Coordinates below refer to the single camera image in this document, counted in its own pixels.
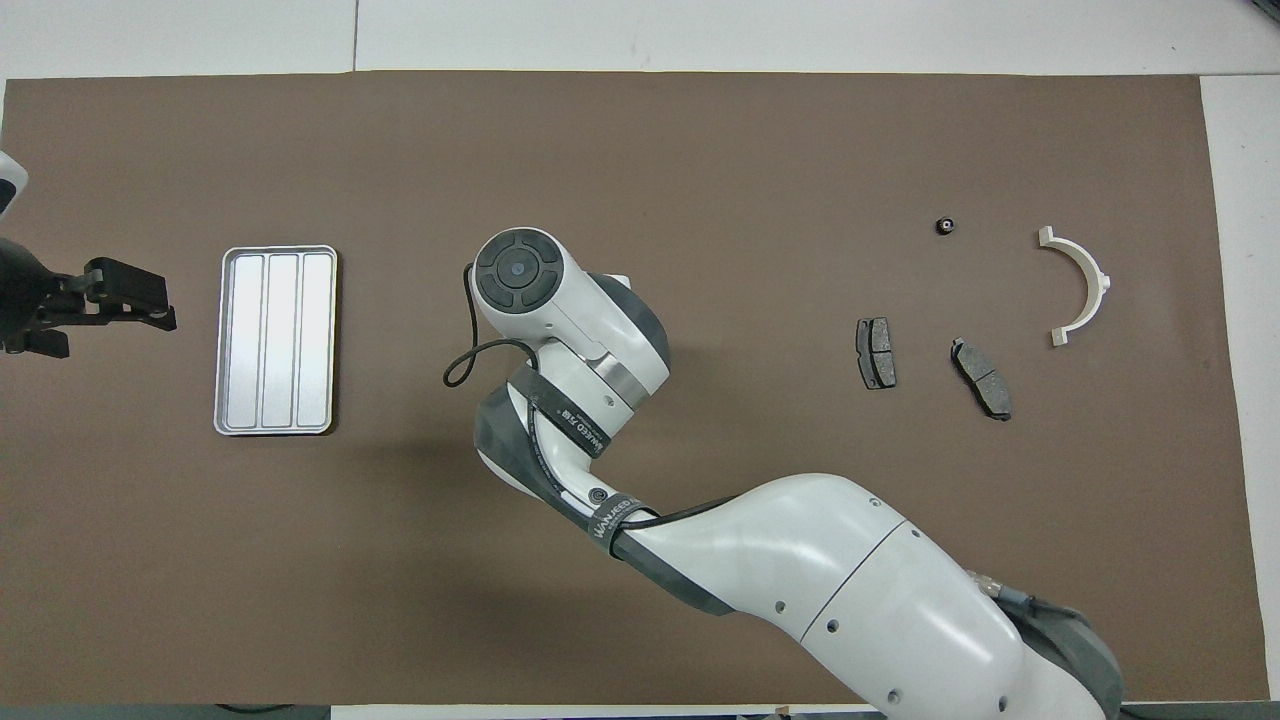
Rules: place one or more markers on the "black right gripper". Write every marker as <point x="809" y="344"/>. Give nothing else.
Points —
<point x="25" y="290"/>

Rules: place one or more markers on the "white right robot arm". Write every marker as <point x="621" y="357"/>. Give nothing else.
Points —
<point x="800" y="560"/>

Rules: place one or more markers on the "silver metal tray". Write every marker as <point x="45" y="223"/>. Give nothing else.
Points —
<point x="276" y="340"/>

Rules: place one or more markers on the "brown table mat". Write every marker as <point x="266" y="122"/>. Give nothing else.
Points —
<point x="700" y="150"/>

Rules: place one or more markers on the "grey rectangular brake pad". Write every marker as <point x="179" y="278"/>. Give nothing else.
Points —
<point x="877" y="355"/>

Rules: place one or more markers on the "grey brake pad with tab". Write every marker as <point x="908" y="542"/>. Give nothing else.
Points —
<point x="982" y="380"/>

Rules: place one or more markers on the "white curved plastic bracket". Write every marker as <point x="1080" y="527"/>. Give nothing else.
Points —
<point x="1092" y="275"/>

